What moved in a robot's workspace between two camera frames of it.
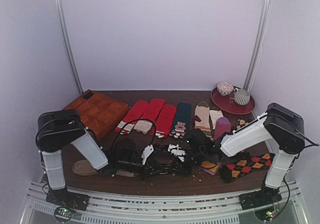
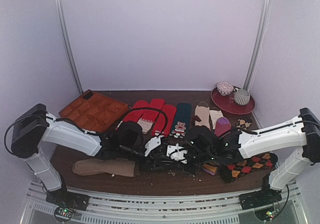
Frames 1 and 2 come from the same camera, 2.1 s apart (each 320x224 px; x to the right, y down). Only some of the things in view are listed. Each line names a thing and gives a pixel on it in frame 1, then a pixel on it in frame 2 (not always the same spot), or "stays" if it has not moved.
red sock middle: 151,113 stays
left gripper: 147,174 -> 146,165
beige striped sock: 202,118 stays
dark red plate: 227,103 stays
